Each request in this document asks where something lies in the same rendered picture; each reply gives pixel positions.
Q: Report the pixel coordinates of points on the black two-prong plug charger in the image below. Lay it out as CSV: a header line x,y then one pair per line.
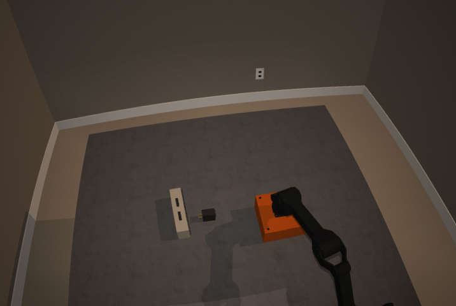
x,y
208,215

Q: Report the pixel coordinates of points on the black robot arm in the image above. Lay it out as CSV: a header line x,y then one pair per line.
x,y
325,242

